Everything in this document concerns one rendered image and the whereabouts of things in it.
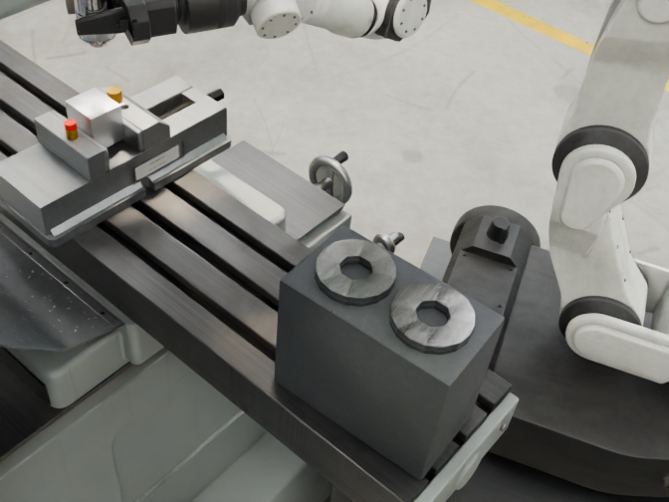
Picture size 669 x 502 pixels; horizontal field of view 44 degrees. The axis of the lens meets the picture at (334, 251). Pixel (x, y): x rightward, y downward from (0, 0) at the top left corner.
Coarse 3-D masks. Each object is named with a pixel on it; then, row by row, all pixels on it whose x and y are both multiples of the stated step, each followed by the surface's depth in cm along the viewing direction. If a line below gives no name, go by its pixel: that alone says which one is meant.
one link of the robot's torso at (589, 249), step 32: (576, 160) 125; (608, 160) 122; (576, 192) 127; (608, 192) 125; (576, 224) 131; (608, 224) 135; (576, 256) 142; (608, 256) 139; (576, 288) 146; (608, 288) 144; (640, 288) 149; (640, 320) 146
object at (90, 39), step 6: (108, 0) 103; (78, 6) 102; (84, 6) 102; (90, 6) 102; (96, 6) 102; (102, 6) 103; (108, 6) 103; (78, 12) 103; (84, 12) 103; (90, 12) 102; (96, 12) 103; (84, 36) 105; (90, 36) 105; (96, 36) 105; (102, 36) 105; (108, 36) 106; (114, 36) 107; (90, 42) 106; (96, 42) 106; (102, 42) 106; (108, 42) 106
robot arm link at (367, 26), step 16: (336, 0) 120; (352, 0) 123; (368, 0) 126; (384, 0) 127; (336, 16) 122; (352, 16) 124; (368, 16) 126; (384, 16) 128; (336, 32) 126; (352, 32) 126; (368, 32) 129; (384, 32) 128
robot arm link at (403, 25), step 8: (400, 0) 126; (408, 0) 126; (416, 0) 128; (424, 0) 129; (400, 8) 126; (408, 8) 127; (416, 8) 128; (424, 8) 130; (392, 16) 126; (400, 16) 127; (408, 16) 128; (416, 16) 129; (424, 16) 131; (392, 24) 127; (400, 24) 127; (408, 24) 129; (416, 24) 130; (400, 32) 128; (408, 32) 130
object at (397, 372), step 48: (336, 240) 95; (288, 288) 90; (336, 288) 88; (384, 288) 89; (432, 288) 89; (288, 336) 95; (336, 336) 89; (384, 336) 86; (432, 336) 85; (480, 336) 87; (288, 384) 102; (336, 384) 95; (384, 384) 89; (432, 384) 84; (480, 384) 97; (384, 432) 94; (432, 432) 88
